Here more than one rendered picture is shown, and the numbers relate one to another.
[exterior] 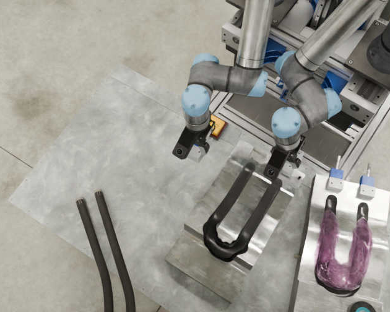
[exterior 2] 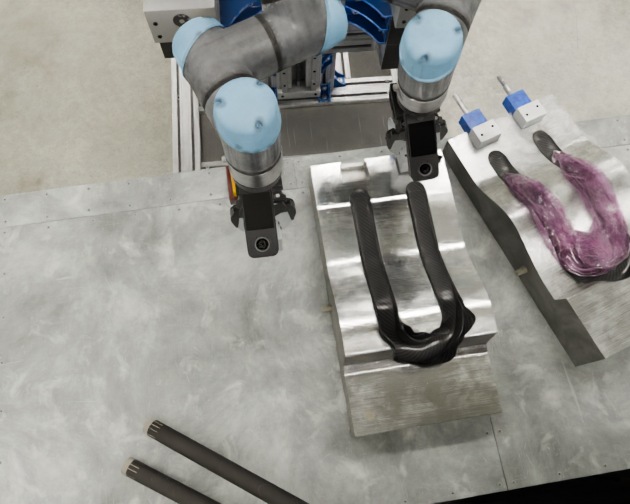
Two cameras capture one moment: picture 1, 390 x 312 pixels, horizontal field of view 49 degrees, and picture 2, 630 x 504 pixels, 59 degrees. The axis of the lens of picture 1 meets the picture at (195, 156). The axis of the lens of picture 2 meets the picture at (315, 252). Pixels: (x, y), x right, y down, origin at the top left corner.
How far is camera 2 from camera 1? 59 cm
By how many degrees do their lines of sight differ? 17
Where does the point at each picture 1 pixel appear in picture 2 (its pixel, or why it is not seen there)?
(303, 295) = (589, 314)
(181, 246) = (361, 394)
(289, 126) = (451, 42)
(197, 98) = (255, 103)
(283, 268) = (512, 304)
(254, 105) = not seen: hidden behind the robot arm
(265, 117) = not seen: hidden behind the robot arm
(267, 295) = (525, 358)
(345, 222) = (542, 173)
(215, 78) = (248, 52)
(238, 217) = (411, 280)
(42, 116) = not seen: outside the picture
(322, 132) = (351, 112)
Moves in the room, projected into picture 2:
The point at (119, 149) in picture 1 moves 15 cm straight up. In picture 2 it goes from (125, 330) to (97, 313)
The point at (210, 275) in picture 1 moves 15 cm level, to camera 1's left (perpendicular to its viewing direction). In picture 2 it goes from (440, 398) to (383, 466)
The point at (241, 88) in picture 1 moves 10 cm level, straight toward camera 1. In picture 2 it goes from (305, 41) to (350, 99)
